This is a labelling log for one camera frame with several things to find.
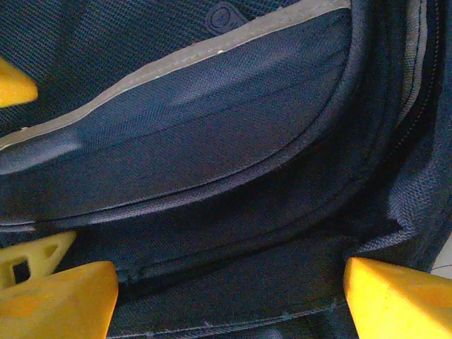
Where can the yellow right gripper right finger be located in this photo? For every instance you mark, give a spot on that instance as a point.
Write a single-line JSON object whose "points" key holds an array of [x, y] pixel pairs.
{"points": [[395, 307]]}

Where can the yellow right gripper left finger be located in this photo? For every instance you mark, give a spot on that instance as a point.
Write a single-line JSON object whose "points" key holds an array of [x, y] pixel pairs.
{"points": [[56, 307]]}

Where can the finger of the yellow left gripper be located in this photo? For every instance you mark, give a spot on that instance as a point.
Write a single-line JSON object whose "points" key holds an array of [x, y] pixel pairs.
{"points": [[14, 88], [39, 254]]}

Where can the navy blue student backpack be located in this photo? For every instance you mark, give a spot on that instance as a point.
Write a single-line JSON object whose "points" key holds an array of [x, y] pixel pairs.
{"points": [[229, 141]]}

